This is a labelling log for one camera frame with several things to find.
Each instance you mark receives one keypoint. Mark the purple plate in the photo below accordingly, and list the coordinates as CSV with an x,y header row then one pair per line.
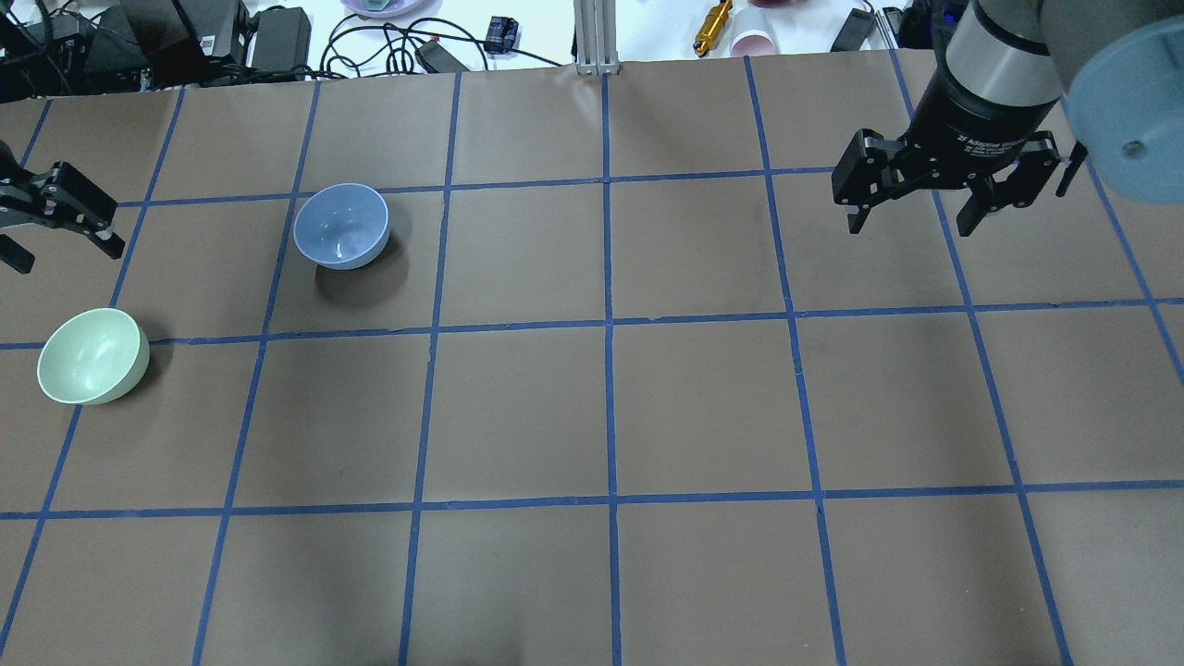
x,y
382,9

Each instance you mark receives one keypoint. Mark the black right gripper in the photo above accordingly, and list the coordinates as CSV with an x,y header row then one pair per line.
x,y
979,120

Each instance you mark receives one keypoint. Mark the aluminium frame post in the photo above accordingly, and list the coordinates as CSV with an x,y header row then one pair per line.
x,y
595,36

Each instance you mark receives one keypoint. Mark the black power adapter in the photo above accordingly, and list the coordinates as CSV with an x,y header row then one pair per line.
x,y
281,40

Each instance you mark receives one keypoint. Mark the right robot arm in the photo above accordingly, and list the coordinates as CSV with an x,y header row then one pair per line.
x,y
1117,64

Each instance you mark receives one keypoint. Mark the blue bowl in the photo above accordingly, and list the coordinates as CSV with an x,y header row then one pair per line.
x,y
343,227

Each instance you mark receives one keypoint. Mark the gold cylindrical tool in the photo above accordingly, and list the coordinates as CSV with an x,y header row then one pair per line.
x,y
711,29

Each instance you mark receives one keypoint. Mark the green bowl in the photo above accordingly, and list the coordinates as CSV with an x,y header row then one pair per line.
x,y
95,357

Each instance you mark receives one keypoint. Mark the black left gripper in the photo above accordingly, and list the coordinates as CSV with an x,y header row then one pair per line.
x,y
54,200

